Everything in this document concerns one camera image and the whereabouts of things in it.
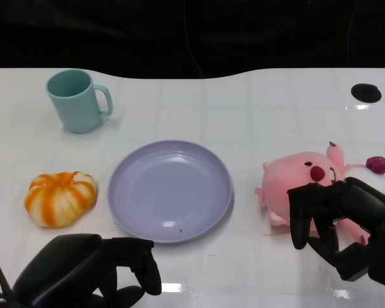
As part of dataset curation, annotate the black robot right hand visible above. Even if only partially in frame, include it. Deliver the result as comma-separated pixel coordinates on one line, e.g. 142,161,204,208
287,176,385,286

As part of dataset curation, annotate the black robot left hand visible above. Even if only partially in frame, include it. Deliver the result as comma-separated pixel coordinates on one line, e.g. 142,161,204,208
11,234,163,308

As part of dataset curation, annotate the pink plush doll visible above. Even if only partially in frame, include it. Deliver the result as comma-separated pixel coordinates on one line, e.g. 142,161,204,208
255,141,385,246

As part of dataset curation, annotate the purple plastic plate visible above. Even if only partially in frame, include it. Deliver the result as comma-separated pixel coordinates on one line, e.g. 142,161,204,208
107,139,234,244

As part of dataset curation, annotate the orange white striped pumpkin toy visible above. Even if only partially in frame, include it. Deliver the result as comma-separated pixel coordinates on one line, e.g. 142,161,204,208
24,171,99,228

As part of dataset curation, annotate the thin black left wrist rod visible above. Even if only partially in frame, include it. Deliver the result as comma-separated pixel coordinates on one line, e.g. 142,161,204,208
0,258,13,296

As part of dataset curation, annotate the black round table grommet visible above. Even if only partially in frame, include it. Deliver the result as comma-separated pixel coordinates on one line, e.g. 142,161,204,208
350,83,382,103

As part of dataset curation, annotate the teal plastic mug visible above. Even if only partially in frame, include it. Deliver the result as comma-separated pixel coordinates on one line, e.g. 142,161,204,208
45,69,114,134

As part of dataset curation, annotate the black backdrop cloth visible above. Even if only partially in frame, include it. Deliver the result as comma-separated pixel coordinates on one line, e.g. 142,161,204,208
0,0,385,81

